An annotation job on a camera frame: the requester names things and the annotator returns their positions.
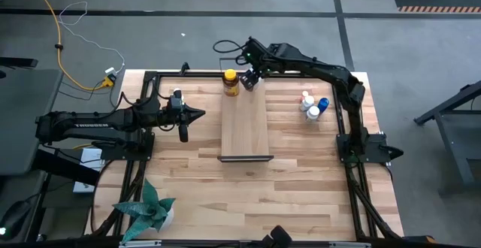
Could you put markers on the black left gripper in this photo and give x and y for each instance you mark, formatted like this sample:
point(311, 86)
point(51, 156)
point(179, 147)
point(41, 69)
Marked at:
point(180, 118)

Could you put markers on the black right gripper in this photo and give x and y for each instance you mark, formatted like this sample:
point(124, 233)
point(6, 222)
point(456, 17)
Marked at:
point(248, 79)

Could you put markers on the amber bottle yellow cap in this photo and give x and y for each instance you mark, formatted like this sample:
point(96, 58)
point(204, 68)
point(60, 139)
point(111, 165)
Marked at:
point(230, 76)

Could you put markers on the pale yellow pill vial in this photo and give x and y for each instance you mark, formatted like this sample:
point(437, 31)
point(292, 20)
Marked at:
point(177, 90)

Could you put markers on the pink pill vial white cap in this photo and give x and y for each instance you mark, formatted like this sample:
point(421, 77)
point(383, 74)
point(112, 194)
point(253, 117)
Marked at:
point(304, 94)

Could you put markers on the white bottle white cap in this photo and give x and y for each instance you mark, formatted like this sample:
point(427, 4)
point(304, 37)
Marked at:
point(312, 112)
point(308, 100)

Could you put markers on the blue cap bottle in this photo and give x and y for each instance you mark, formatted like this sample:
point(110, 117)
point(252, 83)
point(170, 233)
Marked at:
point(323, 103)

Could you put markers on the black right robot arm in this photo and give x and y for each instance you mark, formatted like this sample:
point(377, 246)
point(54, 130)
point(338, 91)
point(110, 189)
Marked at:
point(319, 69)

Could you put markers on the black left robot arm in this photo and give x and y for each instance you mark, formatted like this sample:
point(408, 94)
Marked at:
point(94, 124)

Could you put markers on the white power adapter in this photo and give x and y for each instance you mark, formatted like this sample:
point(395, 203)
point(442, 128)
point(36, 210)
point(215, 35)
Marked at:
point(110, 70)

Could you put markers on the green potted plant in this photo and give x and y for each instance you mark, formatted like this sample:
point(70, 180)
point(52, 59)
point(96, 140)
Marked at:
point(148, 206)

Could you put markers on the white plant pot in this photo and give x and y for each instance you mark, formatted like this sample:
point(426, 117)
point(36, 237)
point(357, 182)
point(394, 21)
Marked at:
point(170, 218)

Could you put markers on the white box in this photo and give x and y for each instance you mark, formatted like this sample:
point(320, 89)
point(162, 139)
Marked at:
point(92, 159)

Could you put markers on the black desk crossbar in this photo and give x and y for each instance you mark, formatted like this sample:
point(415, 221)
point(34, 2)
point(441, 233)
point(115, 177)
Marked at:
point(64, 167)

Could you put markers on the grey desk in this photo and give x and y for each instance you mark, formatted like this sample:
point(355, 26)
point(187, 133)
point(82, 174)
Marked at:
point(22, 120)

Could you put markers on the black flat bar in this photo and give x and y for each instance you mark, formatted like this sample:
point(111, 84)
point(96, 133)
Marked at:
point(19, 62)

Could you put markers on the black computer mouse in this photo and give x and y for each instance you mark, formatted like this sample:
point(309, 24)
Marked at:
point(15, 216)

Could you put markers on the black orange clamp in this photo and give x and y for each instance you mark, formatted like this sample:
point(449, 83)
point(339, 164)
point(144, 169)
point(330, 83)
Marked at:
point(421, 239)

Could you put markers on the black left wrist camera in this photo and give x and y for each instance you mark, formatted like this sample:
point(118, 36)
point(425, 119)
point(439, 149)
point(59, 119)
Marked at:
point(175, 102)

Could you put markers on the silver aluminium bracket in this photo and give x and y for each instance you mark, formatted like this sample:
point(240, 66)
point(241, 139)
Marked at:
point(141, 244)
point(349, 245)

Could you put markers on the black metal desk frame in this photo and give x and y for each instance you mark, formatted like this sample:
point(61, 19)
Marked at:
point(455, 150)

